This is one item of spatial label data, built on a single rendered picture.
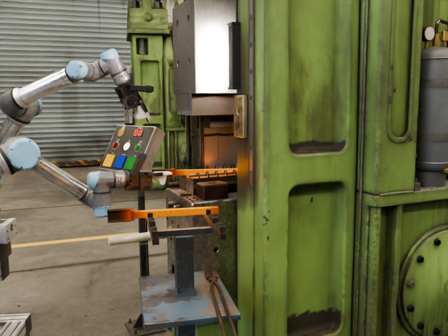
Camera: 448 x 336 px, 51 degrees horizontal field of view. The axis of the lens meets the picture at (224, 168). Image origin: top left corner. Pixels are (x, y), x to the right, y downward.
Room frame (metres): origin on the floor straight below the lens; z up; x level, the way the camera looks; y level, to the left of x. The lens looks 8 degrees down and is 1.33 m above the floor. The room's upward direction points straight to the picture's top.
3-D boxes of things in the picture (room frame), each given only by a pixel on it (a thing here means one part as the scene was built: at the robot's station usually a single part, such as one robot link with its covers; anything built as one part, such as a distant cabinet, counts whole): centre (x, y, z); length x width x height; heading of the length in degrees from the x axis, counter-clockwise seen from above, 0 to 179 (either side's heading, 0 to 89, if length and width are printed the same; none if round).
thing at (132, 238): (2.41, 0.40, 0.62); 0.44 x 0.05 x 0.05; 114
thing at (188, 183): (2.22, -0.01, 0.96); 0.42 x 0.20 x 0.09; 114
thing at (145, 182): (2.02, 0.38, 0.99); 0.12 x 0.08 x 0.09; 114
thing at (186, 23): (2.18, -0.03, 1.56); 0.42 x 0.39 x 0.40; 114
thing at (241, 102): (1.90, -0.07, 1.27); 0.09 x 0.02 x 0.17; 24
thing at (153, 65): (7.51, 0.55, 1.45); 2.18 x 1.23 x 2.89; 110
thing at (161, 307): (1.54, 0.14, 0.66); 0.40 x 0.30 x 0.02; 12
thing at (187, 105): (2.22, -0.01, 1.32); 0.42 x 0.20 x 0.10; 114
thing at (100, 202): (1.97, 0.53, 0.90); 0.11 x 0.08 x 0.11; 36
